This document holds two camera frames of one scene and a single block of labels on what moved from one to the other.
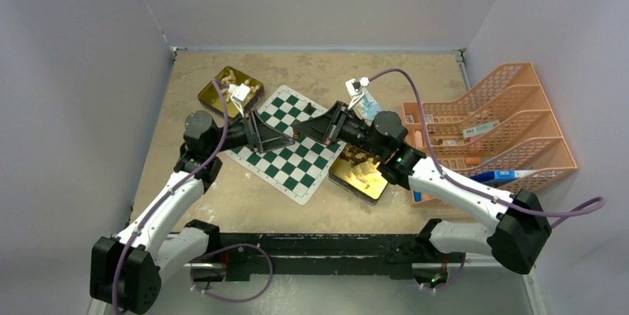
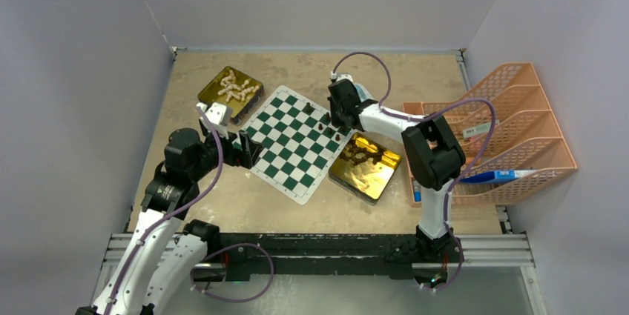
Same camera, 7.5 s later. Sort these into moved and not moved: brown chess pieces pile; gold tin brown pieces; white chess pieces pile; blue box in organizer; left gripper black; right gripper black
Moved: right gripper black; left gripper black
Not moved: blue box in organizer; gold tin brown pieces; brown chess pieces pile; white chess pieces pile
